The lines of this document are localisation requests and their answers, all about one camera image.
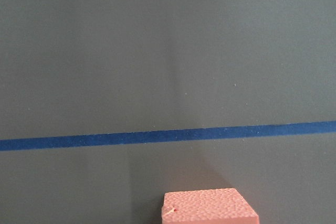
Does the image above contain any orange foam cube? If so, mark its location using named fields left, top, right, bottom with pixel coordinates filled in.
left=161, top=188, right=260, bottom=223

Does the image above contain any brown paper table mat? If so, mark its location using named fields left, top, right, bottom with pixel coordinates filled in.
left=1, top=0, right=335, bottom=223

